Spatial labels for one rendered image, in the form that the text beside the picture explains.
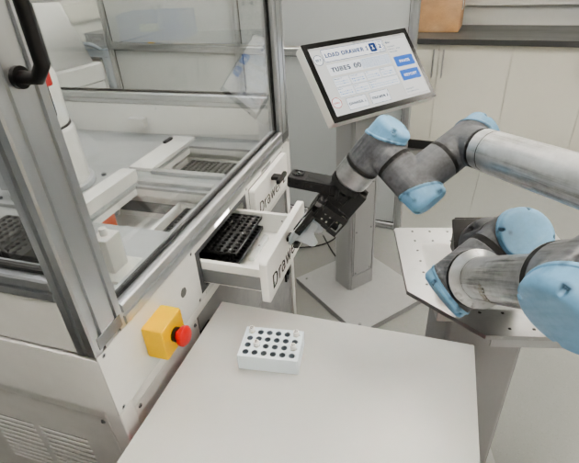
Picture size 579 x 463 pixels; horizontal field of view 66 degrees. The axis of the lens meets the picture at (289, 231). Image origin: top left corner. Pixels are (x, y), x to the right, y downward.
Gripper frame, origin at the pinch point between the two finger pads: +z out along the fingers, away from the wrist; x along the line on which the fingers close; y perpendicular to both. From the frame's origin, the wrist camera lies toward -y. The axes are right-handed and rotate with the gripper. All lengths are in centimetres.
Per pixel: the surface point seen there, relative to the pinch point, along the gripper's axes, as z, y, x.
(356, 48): -19, -16, 95
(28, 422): 47, -23, -46
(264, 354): 9.5, 8.3, -26.0
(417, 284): -4.4, 33.0, 7.7
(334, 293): 77, 43, 84
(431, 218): 55, 81, 177
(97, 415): 25, -12, -46
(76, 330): 5, -21, -47
